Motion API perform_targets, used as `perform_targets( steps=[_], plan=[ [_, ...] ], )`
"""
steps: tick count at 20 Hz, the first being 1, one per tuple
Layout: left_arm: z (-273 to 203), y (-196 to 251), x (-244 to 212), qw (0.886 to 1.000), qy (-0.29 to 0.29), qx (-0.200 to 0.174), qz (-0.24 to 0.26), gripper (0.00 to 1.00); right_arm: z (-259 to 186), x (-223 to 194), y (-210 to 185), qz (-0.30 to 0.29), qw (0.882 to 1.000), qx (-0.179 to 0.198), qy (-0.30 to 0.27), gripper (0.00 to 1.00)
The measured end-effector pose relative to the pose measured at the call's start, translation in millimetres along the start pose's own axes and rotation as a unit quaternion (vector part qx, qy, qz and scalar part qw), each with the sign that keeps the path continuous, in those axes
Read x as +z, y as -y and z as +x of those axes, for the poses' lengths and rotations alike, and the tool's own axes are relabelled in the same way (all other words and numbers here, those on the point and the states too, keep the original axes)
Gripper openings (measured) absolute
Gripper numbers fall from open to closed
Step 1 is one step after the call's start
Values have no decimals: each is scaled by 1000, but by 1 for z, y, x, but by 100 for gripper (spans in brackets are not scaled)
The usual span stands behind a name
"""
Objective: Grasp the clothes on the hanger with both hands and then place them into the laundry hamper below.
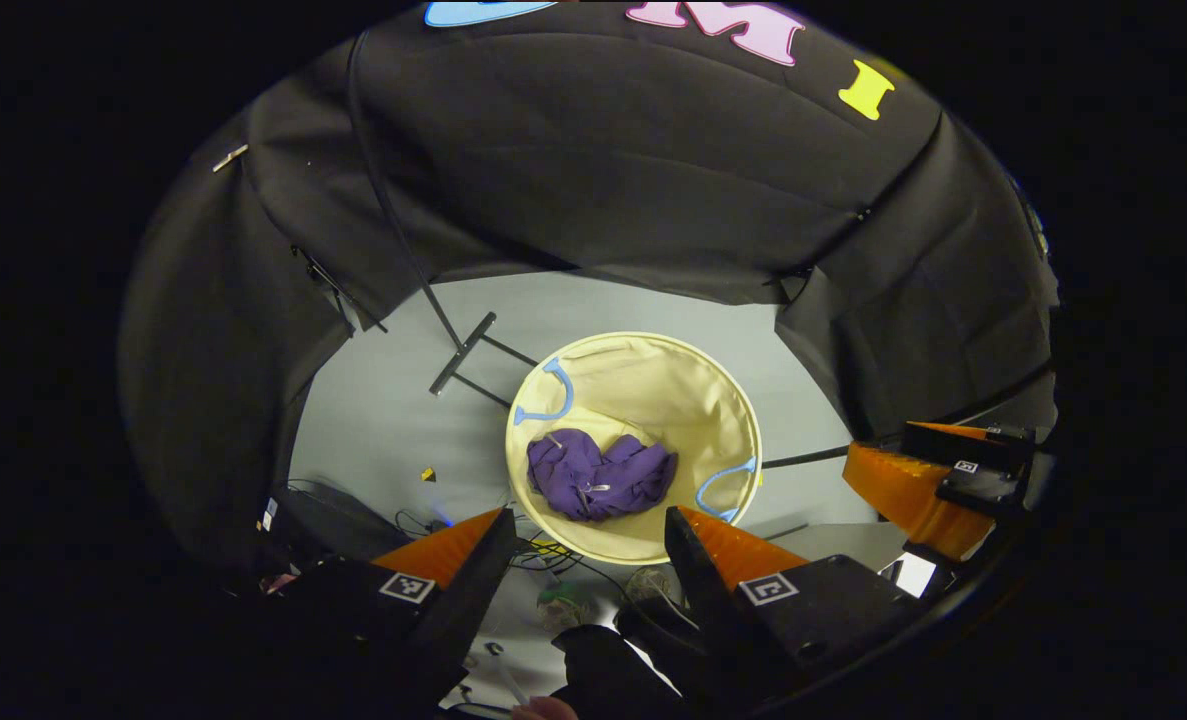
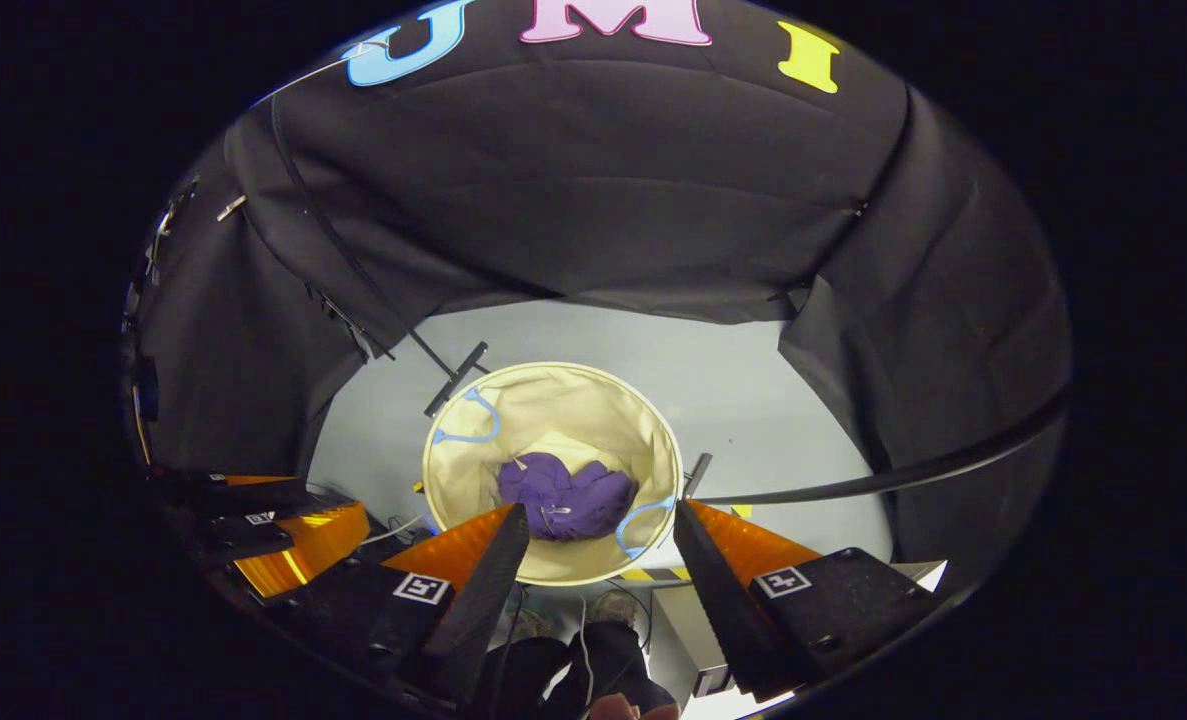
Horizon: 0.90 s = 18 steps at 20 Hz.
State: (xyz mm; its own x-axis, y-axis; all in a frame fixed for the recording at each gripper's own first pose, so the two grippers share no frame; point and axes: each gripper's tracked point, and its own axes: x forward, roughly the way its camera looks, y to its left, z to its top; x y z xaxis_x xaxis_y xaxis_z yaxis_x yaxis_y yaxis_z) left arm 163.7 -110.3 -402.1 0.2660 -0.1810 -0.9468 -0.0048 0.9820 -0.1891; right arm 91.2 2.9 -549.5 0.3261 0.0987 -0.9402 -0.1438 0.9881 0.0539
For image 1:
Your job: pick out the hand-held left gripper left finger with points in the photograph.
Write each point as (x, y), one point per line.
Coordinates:
(473, 610)

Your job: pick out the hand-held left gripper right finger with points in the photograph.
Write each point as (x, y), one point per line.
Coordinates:
(713, 610)

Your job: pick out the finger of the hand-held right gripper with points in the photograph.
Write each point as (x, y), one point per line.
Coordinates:
(903, 490)
(983, 448)

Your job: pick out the cream round laundry hamper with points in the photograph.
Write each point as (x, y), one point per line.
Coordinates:
(663, 390)

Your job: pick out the black clothes rack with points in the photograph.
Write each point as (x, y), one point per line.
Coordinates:
(463, 352)

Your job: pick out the person's dark trousers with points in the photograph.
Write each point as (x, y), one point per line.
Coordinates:
(608, 670)

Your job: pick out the black equipment bag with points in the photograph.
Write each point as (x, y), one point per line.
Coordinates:
(328, 520)

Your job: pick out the black backdrop cloth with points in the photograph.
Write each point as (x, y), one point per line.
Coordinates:
(603, 170)

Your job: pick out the small metal cloth clip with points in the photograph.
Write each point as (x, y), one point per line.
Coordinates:
(230, 157)

